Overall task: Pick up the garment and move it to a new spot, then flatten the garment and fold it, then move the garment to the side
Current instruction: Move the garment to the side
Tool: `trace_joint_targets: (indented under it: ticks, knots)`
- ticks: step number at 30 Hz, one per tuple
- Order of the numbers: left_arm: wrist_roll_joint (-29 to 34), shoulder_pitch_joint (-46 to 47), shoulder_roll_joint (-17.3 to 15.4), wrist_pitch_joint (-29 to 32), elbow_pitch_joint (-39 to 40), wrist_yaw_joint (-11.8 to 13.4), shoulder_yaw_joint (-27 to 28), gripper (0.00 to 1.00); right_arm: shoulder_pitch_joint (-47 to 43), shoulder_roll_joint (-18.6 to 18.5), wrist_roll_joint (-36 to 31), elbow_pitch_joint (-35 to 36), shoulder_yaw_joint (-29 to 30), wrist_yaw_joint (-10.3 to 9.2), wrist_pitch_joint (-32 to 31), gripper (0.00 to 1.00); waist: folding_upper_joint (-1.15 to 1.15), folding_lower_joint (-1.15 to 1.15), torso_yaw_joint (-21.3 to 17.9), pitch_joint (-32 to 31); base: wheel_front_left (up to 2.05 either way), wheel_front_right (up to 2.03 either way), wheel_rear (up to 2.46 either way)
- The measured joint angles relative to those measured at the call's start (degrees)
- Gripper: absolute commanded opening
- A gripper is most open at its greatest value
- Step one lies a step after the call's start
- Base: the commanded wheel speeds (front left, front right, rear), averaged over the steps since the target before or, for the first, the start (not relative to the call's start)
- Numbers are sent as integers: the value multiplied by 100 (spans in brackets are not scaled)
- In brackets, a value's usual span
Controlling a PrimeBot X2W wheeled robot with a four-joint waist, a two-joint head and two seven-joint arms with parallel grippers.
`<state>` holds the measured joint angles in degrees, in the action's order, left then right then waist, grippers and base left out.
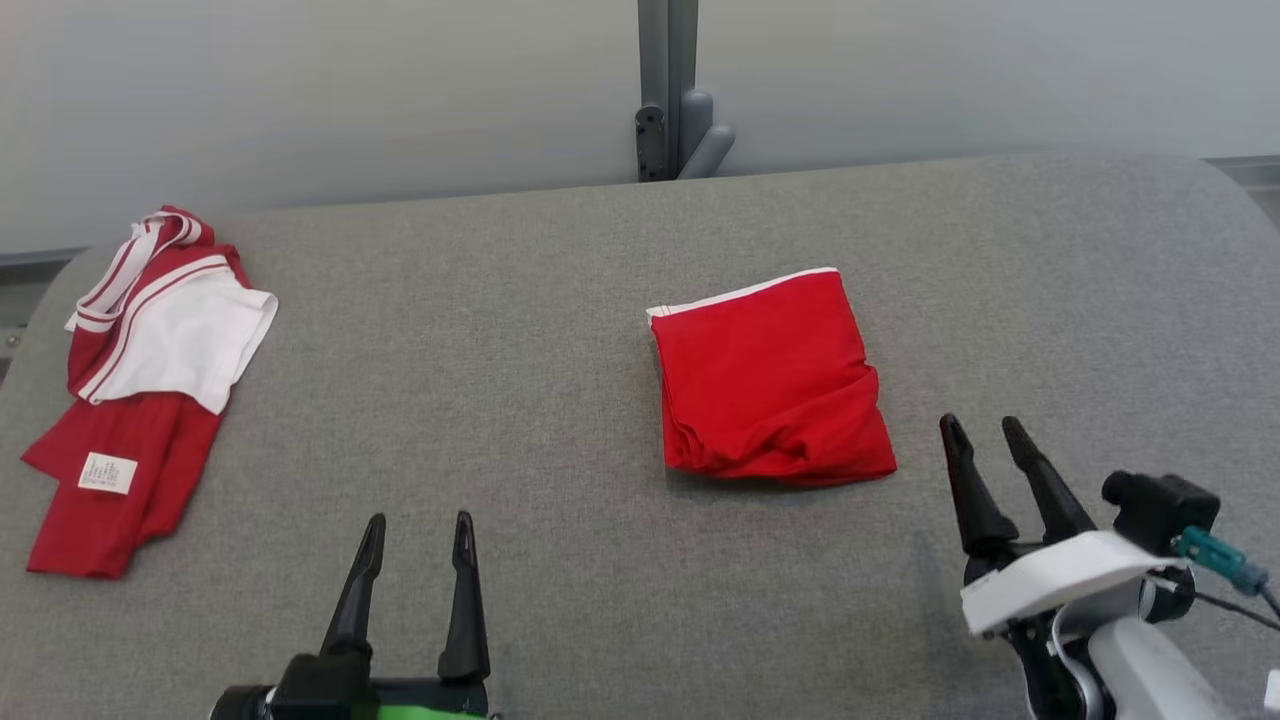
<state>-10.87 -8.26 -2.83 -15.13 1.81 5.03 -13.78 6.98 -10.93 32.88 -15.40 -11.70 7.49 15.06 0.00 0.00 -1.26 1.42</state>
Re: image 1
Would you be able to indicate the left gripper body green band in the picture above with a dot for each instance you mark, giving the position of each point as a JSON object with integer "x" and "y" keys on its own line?
{"x": 330, "y": 692}

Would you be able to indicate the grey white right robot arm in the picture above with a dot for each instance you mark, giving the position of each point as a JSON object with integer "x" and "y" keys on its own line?
{"x": 1150, "y": 672}

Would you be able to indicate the grey rounded metal tube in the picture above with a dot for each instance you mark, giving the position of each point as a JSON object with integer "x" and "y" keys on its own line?
{"x": 712, "y": 150}

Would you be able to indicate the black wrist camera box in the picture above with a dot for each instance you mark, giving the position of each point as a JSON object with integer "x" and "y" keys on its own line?
{"x": 240, "y": 706}
{"x": 1160, "y": 510}

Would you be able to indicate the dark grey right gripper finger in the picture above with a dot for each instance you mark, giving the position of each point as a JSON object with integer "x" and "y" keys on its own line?
{"x": 1050, "y": 495}
{"x": 975, "y": 500}

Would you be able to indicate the red shorts with white trim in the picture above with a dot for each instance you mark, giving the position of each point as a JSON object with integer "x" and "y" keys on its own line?
{"x": 770, "y": 390}

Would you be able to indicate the teal right camera connector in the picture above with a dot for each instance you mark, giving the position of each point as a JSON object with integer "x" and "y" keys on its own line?
{"x": 1215, "y": 555}

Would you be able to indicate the grey metal frame post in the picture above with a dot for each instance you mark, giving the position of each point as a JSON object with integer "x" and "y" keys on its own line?
{"x": 668, "y": 50}

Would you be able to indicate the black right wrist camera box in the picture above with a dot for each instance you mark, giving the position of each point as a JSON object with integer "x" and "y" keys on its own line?
{"x": 1160, "y": 510}

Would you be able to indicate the grey metal side rail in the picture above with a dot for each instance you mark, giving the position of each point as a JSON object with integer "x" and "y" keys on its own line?
{"x": 1250, "y": 168}
{"x": 30, "y": 258}

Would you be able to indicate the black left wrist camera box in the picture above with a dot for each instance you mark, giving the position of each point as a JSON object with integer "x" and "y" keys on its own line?
{"x": 240, "y": 706}

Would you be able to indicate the perforated hinge plate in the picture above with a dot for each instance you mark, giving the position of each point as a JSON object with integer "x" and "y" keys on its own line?
{"x": 650, "y": 145}

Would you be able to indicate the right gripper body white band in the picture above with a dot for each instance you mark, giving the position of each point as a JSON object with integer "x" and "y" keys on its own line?
{"x": 1060, "y": 580}

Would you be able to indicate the red and white jersey shirt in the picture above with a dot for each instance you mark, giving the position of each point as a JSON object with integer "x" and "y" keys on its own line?
{"x": 130, "y": 440}

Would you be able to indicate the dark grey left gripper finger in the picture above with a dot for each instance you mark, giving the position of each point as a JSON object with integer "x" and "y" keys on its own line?
{"x": 465, "y": 620}
{"x": 358, "y": 600}

